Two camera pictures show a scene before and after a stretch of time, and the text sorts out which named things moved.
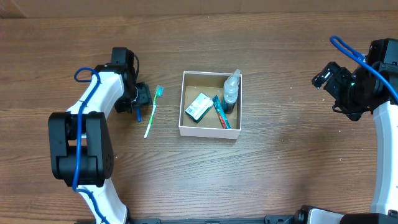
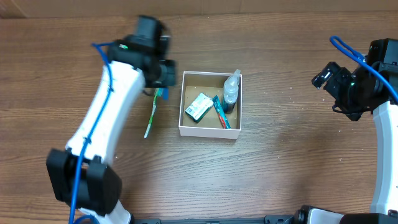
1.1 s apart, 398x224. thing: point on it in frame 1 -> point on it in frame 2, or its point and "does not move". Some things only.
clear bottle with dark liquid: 231,92 does not move
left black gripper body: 144,95 -> 166,74
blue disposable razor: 139,116 -> 165,94
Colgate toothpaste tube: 220,112 does not move
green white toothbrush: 160,92 does not move
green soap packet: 199,107 does not move
